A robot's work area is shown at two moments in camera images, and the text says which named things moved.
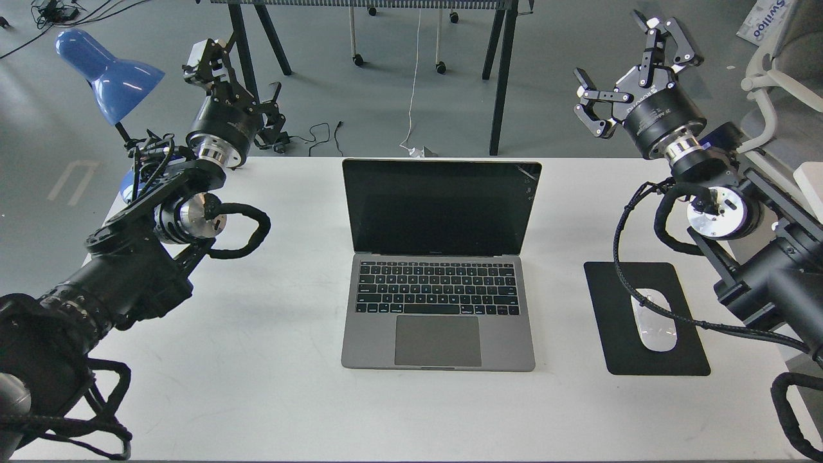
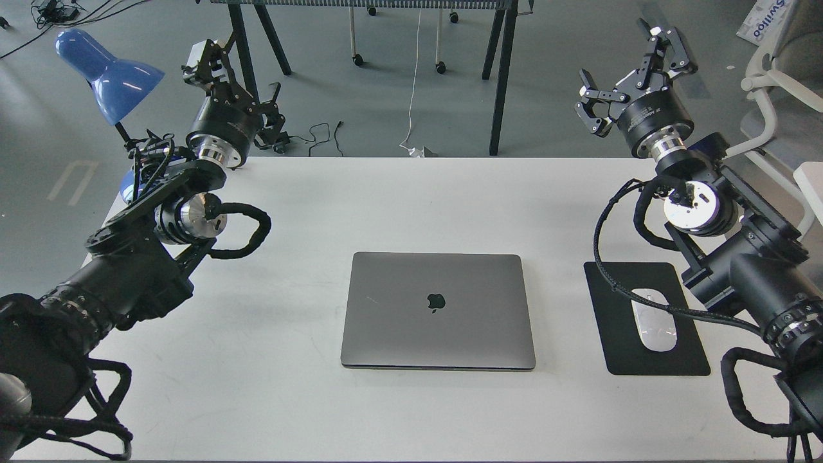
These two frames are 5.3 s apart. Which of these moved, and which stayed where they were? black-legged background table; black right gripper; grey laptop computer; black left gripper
Moved: grey laptop computer
Stayed: black left gripper; black right gripper; black-legged background table
